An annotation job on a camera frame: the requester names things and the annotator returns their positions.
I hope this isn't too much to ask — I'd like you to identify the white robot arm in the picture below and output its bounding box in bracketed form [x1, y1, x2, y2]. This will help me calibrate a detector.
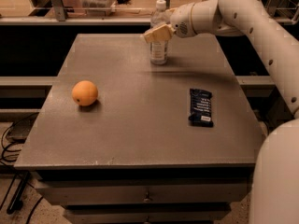
[143, 0, 299, 224]

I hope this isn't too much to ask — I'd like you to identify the grey drawer cabinet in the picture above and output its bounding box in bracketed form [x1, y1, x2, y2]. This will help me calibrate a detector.
[16, 35, 262, 224]

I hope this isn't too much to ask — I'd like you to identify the black floor cables left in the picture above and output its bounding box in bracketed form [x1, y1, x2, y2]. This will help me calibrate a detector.
[0, 112, 45, 224]

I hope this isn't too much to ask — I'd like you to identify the grey power adapter box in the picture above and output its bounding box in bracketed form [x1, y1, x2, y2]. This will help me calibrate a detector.
[6, 119, 33, 143]

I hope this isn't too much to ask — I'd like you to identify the orange fruit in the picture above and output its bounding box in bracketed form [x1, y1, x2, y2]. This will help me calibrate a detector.
[72, 80, 98, 106]

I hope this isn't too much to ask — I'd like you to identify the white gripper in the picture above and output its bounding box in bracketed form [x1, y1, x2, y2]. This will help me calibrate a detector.
[143, 3, 196, 43]

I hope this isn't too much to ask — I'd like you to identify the clear plastic container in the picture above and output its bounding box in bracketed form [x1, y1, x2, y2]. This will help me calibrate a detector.
[80, 0, 116, 16]

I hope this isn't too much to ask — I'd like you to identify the clear plastic water bottle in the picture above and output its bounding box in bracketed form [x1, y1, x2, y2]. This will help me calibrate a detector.
[150, 0, 169, 65]

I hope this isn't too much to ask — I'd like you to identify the dark blue snack bar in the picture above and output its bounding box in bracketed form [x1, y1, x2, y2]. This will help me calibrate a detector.
[188, 89, 214, 128]

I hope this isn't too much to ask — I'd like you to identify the grey metal shelf rail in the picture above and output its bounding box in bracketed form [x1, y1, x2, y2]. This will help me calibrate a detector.
[0, 14, 299, 27]

